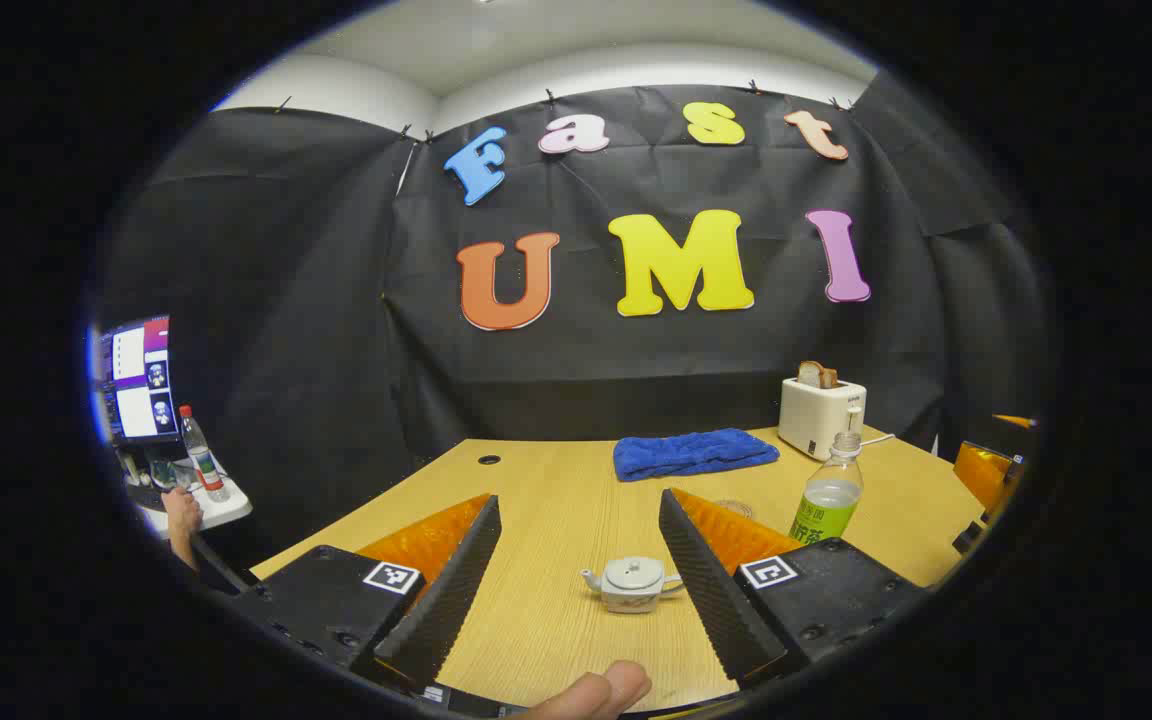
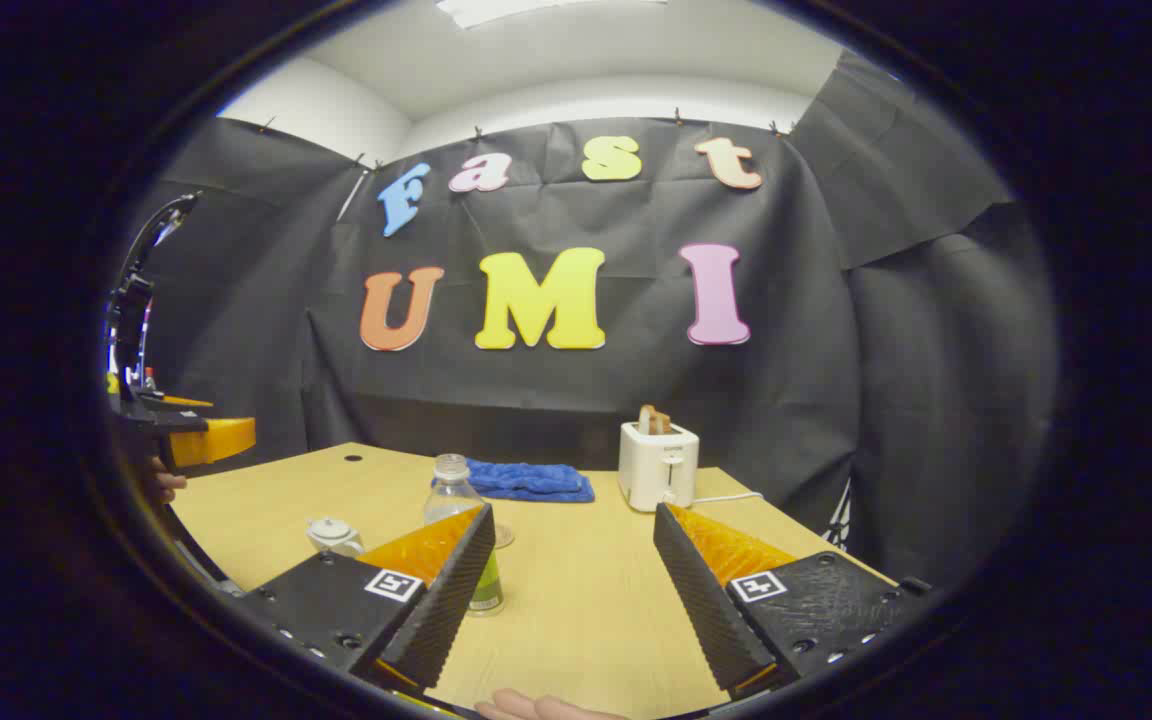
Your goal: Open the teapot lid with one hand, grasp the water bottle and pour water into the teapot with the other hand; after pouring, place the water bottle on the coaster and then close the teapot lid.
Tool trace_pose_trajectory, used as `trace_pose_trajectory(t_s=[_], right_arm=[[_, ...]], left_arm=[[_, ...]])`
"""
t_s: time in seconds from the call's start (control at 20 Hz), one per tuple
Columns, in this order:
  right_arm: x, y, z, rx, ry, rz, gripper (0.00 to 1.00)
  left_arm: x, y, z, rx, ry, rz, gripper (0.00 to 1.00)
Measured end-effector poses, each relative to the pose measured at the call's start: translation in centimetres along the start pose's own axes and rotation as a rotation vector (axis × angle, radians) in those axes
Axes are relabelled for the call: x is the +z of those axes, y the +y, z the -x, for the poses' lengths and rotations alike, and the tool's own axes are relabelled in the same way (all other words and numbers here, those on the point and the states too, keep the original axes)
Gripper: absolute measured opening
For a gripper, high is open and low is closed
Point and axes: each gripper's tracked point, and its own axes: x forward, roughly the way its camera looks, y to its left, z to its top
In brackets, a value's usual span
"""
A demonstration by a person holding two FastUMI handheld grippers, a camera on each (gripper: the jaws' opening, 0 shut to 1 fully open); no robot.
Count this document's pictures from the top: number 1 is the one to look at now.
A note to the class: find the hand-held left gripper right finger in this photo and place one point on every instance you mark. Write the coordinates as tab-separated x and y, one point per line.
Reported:
701	580

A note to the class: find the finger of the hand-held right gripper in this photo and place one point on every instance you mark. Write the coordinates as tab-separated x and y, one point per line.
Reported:
981	472
1018	421

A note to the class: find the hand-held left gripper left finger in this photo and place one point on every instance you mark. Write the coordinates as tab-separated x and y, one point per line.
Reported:
456	580

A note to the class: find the white teacup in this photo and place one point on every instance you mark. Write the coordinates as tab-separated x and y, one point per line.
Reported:
631	597

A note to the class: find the green label water bottle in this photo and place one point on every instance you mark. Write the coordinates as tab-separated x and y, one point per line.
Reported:
829	500

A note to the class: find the red label water bottle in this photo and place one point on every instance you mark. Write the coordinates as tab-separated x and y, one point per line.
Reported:
202	460

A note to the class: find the blue towel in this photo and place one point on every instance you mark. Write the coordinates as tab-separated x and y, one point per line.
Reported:
691	452

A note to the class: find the white toaster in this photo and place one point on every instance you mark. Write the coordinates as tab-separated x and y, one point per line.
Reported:
816	415

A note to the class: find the bread slice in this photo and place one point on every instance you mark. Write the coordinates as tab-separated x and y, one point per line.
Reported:
816	375

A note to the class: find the white side table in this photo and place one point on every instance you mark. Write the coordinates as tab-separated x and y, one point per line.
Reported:
221	505

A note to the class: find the computer monitor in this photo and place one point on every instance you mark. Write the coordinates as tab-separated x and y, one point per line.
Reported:
141	385

